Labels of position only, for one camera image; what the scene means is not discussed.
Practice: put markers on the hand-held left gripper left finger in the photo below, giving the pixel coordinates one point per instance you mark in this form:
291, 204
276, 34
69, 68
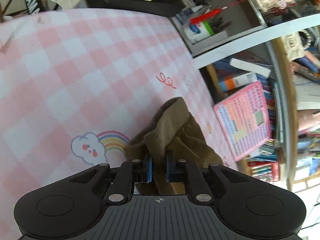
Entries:
148, 168

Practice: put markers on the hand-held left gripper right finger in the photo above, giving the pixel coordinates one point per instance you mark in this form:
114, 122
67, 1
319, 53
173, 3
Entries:
170, 167

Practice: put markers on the brown garment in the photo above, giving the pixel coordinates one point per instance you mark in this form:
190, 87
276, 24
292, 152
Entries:
175, 127

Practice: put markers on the pink toy keyboard tablet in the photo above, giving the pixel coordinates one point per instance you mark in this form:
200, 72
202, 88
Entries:
245, 120

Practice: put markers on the standing red books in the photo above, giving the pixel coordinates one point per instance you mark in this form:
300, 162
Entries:
265, 172

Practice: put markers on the orange white box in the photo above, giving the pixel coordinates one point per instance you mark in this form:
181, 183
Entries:
237, 81

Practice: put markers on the thick white book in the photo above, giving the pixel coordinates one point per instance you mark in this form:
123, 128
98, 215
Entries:
250, 67

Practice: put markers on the pink checked table mat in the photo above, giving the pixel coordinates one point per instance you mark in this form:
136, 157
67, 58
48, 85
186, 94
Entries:
62, 67

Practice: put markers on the white bookshelf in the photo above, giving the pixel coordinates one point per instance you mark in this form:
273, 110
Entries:
250, 42

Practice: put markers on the bundle of pens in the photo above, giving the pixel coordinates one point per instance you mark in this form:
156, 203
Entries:
215, 21

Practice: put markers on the red tassel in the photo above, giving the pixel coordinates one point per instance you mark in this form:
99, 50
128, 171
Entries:
205, 16

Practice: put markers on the black instrument case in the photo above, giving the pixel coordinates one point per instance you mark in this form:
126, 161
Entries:
140, 5

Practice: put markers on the white quilted bag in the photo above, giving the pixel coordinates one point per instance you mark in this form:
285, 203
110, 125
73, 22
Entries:
293, 46

